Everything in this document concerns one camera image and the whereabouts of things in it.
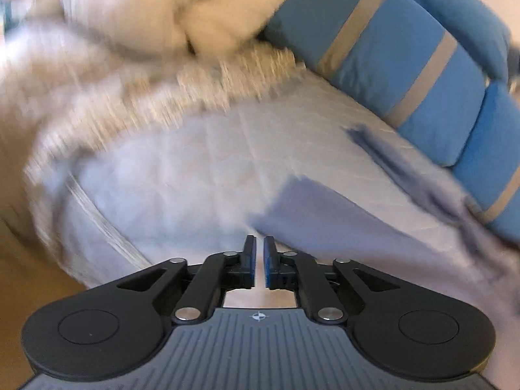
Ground beige comforter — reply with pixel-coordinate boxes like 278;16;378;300
0;0;297;102

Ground quilted pale bedspread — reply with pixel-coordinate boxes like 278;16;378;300
24;45;520;293

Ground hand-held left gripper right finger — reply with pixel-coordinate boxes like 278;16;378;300
263;236;431;326

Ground blue pillow with beige stripes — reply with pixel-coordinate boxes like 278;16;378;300
451;83;520;240
264;0;486;167

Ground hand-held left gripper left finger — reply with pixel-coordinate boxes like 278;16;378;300
87;235;256;326

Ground lavender grey sweatpants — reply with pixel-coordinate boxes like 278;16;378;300
250;124;520;305

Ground plain blue pillow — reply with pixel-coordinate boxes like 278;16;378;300
366;0;513;86

